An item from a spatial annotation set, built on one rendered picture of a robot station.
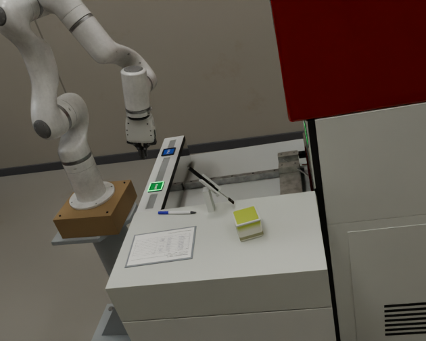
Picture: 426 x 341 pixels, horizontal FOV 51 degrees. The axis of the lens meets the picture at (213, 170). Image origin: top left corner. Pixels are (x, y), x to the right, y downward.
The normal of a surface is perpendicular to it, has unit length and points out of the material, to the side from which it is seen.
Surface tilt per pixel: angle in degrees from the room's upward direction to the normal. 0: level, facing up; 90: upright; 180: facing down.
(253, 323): 90
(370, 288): 90
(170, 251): 0
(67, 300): 0
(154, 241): 0
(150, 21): 90
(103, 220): 90
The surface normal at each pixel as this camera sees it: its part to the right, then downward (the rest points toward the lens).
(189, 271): -0.22, -0.83
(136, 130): -0.12, 0.56
